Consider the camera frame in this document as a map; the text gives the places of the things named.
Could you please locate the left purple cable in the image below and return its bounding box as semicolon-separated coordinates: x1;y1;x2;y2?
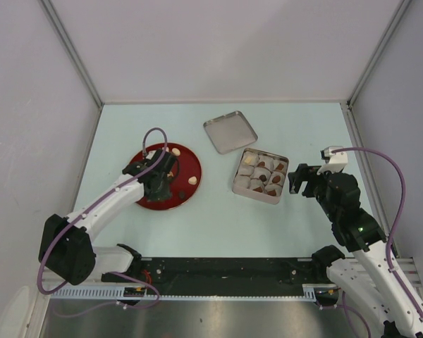
37;127;168;318

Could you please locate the almond chocolate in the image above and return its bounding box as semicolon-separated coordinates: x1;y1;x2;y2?
272;176;281;184

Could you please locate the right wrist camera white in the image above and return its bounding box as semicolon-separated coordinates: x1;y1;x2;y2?
317;146;348;175

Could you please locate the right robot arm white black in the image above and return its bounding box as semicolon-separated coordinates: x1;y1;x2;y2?
288;163;423;337

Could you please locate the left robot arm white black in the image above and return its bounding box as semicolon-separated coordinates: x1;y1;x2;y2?
38;149;180;285

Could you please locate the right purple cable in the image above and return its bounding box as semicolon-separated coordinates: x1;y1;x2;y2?
329;146;423;338

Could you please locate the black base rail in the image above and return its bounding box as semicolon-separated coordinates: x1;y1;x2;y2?
102;256;339;296

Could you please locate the silver tin lid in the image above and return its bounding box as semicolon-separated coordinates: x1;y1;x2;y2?
203;111;258;155

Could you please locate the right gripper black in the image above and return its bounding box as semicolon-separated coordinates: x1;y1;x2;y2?
286;163;338;220

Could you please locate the purple cable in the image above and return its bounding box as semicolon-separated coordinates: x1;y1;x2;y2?
37;127;168;318
329;146;423;338

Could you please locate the pink square tin box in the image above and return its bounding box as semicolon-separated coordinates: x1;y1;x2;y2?
232;148;289;205

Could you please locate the white heart chocolate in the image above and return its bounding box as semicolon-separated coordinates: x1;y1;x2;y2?
188;176;197;184

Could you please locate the red round plate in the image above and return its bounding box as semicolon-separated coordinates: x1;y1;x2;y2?
137;142;202;211

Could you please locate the white slotted cable duct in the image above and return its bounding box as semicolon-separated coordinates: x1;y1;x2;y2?
51;284;339;302

